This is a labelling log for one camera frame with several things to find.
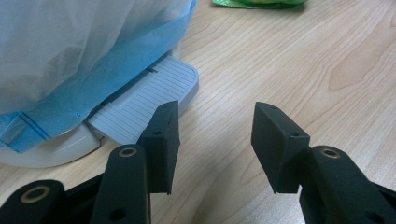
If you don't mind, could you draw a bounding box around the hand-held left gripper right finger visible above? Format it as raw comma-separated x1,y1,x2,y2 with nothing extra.
250,101,396,224

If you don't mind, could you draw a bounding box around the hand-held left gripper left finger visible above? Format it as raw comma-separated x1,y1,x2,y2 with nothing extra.
89,100,181,224

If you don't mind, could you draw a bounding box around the white pedal trash bin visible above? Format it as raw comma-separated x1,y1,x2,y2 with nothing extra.
0,40,200,169

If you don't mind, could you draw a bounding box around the translucent blue-edged trash bag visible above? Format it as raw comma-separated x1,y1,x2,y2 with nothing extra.
0,0,198,154

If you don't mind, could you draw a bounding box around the green plastic wrapper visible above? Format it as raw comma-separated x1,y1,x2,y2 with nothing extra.
211,0,309,10

